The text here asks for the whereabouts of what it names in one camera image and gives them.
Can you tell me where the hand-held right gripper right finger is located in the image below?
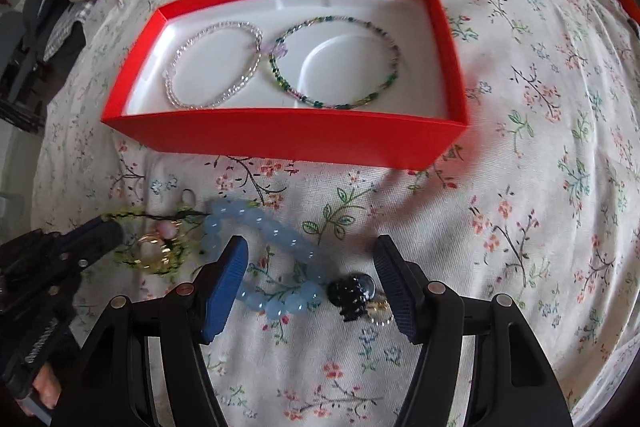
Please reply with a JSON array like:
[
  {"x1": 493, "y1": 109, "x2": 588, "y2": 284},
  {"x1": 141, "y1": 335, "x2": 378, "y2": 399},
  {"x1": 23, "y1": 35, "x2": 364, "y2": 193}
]
[{"x1": 372, "y1": 234, "x2": 576, "y2": 427}]

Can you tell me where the person's left hand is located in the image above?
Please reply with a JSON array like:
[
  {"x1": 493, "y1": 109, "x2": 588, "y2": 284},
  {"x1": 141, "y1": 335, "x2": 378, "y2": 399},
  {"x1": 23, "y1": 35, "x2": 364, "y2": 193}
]
[{"x1": 31, "y1": 363, "x2": 65, "y2": 412}]

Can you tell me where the floral bedsheet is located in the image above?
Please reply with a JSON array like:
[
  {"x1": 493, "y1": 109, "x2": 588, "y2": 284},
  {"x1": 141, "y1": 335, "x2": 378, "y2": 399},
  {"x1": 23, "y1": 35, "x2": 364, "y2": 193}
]
[{"x1": 30, "y1": 0, "x2": 640, "y2": 427}]

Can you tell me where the clear bead bracelet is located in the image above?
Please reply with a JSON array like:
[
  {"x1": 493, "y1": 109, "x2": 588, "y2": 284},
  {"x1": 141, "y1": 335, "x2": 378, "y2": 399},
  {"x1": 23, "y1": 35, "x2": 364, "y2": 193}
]
[{"x1": 162, "y1": 21, "x2": 264, "y2": 110}]

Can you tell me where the green multicolour bead bracelet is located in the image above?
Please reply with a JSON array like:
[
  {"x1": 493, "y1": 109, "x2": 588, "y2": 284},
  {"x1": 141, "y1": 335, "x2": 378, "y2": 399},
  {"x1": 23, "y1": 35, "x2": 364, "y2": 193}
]
[{"x1": 269, "y1": 14, "x2": 402, "y2": 110}]

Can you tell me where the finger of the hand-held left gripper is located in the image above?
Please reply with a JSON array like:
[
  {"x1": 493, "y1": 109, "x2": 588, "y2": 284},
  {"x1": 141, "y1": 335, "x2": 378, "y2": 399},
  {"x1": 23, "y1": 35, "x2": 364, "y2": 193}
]
[{"x1": 56, "y1": 217, "x2": 126, "y2": 258}]

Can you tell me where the lime green bead bracelet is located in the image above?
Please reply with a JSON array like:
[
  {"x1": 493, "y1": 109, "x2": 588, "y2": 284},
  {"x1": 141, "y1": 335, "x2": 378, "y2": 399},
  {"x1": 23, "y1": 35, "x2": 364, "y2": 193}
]
[{"x1": 100, "y1": 204, "x2": 211, "y2": 279}]

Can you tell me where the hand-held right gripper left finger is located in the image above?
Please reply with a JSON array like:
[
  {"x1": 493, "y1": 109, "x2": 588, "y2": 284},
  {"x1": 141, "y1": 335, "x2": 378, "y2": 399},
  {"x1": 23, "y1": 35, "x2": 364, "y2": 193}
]
[{"x1": 50, "y1": 235, "x2": 250, "y2": 427}]

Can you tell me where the clear yellow bead ring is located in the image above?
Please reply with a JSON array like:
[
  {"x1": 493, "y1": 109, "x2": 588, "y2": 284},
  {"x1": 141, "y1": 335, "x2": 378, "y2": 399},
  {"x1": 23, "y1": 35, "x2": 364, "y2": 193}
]
[{"x1": 367, "y1": 292, "x2": 397, "y2": 328}]

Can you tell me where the red jewelry box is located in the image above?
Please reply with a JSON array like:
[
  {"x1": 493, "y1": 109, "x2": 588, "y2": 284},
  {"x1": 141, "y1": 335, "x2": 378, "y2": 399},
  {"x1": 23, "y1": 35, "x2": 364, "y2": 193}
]
[{"x1": 100, "y1": 0, "x2": 471, "y2": 172}]

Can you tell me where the dark bead ornament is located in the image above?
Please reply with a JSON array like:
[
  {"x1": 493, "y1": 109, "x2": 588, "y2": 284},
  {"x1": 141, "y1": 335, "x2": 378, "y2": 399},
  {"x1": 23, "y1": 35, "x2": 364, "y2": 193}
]
[{"x1": 327, "y1": 273, "x2": 377, "y2": 324}]

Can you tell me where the light blue bead bracelet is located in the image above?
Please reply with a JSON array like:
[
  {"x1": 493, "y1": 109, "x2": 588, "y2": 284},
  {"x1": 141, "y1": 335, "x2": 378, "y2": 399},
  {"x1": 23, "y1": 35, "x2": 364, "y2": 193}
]
[{"x1": 200, "y1": 199, "x2": 328, "y2": 320}]

